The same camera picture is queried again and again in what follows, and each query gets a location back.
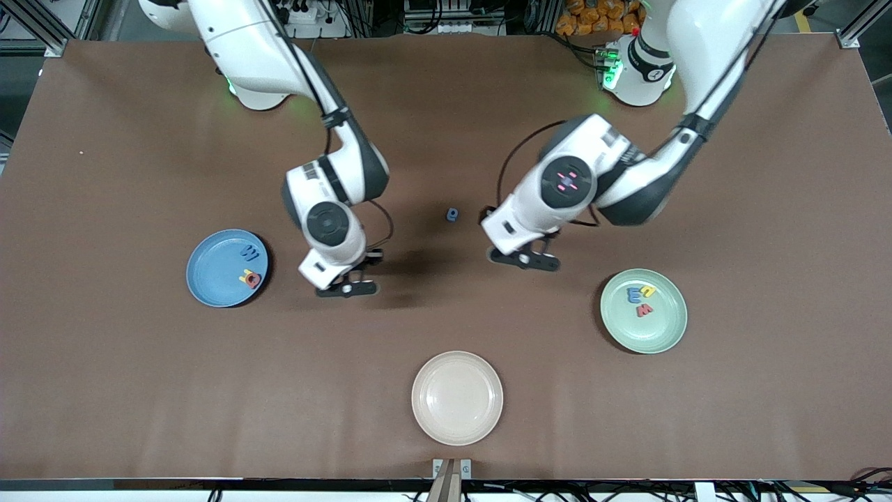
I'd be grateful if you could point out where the blue plate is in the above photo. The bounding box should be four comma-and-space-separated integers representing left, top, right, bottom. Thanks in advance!
185, 229, 269, 308

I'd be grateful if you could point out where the beige plate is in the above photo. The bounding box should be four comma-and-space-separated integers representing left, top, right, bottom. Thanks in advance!
411, 351, 504, 447

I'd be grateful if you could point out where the green plate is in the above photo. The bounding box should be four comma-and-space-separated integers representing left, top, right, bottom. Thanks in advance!
600, 268, 689, 355

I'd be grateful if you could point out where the orange packets pile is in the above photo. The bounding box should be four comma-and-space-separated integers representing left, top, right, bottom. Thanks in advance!
555, 0, 645, 37

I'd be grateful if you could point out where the wooden strut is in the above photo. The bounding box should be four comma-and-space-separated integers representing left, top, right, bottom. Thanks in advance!
425, 460, 463, 502

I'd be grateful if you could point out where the white power strip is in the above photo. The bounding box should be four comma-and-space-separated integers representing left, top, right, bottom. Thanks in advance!
279, 0, 318, 25

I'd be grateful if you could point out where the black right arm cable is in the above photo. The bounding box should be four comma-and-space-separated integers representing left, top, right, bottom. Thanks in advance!
261, 0, 395, 252

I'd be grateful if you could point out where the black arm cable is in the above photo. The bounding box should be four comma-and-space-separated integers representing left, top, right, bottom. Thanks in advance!
497, 0, 785, 227
261, 0, 395, 252

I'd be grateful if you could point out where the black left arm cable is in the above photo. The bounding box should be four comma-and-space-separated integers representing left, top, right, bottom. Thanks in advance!
497, 0, 785, 227

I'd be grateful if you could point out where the aluminium frame post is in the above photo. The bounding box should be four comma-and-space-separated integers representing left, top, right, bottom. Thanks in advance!
0, 0, 95, 58
838, 0, 892, 50

